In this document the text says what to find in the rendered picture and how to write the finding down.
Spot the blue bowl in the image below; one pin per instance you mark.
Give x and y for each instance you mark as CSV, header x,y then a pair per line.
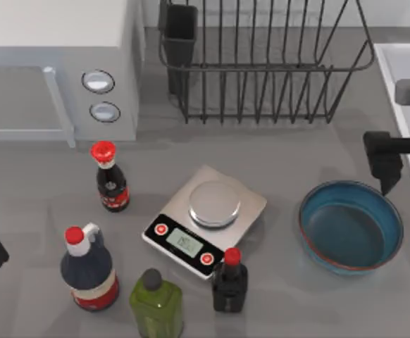
x,y
349,229

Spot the white sink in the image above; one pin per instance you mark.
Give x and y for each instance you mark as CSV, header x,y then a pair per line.
x,y
390,67

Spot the silver kitchen scale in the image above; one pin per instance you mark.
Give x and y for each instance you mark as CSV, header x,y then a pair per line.
x,y
208,218

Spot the square dark bottle red cap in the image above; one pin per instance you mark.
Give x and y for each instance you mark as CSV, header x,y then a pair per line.
x,y
229,285

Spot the black cutlery holder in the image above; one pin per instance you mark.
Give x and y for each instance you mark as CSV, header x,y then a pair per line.
x,y
178,35

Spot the green bottle grey cap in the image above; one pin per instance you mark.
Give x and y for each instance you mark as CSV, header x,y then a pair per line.
x,y
155,310

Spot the slim dark bottle red cap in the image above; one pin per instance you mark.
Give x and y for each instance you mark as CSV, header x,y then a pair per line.
x,y
112,190

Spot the small round microwave knob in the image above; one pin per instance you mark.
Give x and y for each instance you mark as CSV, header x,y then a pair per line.
x,y
104,112

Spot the large round microwave knob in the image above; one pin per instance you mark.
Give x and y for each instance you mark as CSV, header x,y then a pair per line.
x,y
98,82

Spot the pale microwave oven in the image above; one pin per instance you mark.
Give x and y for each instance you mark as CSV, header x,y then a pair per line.
x,y
103,31

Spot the grey microwave door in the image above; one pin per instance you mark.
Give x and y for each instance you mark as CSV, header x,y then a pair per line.
x,y
15,102

